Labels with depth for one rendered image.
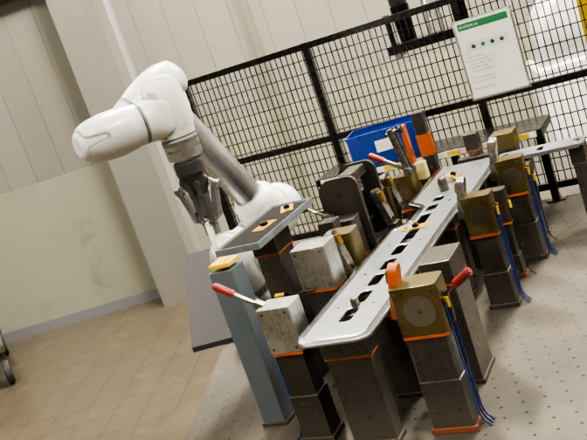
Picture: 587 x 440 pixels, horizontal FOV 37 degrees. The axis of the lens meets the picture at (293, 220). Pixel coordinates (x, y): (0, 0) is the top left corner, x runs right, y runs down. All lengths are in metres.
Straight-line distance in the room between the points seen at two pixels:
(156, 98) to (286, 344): 0.66
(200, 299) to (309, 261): 0.96
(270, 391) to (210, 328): 0.83
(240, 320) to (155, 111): 0.57
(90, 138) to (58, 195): 4.61
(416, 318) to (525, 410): 0.33
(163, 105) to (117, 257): 4.61
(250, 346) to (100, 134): 0.66
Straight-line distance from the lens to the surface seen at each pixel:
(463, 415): 2.03
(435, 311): 1.91
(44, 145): 6.65
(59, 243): 6.78
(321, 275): 2.27
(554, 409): 2.05
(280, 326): 2.07
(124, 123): 2.09
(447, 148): 3.31
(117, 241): 6.64
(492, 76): 3.42
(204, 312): 3.13
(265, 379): 2.29
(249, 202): 2.91
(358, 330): 1.93
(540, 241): 2.90
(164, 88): 2.12
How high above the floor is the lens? 1.69
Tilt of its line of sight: 13 degrees down
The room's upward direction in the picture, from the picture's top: 19 degrees counter-clockwise
